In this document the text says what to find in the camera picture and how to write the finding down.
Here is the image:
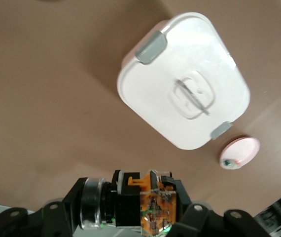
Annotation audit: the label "pink round plate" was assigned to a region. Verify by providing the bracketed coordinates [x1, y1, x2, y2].
[218, 137, 261, 171]

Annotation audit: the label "aluminium frame profile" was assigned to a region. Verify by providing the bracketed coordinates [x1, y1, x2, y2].
[255, 186, 281, 237]

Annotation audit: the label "orange and black push-button switch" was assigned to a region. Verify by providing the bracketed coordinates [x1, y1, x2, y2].
[80, 169, 180, 237]

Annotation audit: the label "white lidded box, grey latches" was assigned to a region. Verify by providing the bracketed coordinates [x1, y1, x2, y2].
[117, 12, 251, 151]

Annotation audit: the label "brown table mat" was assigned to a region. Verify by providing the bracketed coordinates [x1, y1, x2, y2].
[0, 0, 281, 237]

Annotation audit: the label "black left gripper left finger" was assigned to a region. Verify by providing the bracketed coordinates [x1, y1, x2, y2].
[40, 177, 89, 237]

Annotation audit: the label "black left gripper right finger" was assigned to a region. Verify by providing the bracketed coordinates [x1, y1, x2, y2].
[165, 176, 227, 237]

